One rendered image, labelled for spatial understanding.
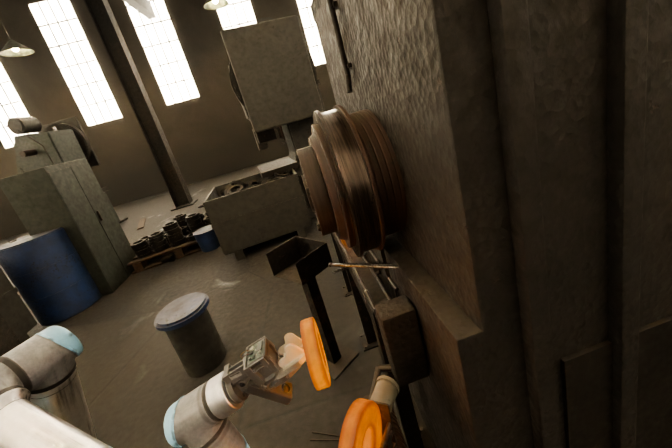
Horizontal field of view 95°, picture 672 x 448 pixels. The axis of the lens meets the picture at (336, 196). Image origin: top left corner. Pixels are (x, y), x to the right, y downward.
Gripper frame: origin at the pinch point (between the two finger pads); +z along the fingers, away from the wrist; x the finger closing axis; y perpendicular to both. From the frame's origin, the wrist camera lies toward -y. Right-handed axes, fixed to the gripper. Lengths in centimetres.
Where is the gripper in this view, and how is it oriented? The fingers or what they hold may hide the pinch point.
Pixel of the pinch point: (312, 346)
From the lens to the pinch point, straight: 80.8
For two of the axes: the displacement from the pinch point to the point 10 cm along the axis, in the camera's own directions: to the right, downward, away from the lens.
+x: -1.7, -2.6, 9.5
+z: 8.4, -5.4, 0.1
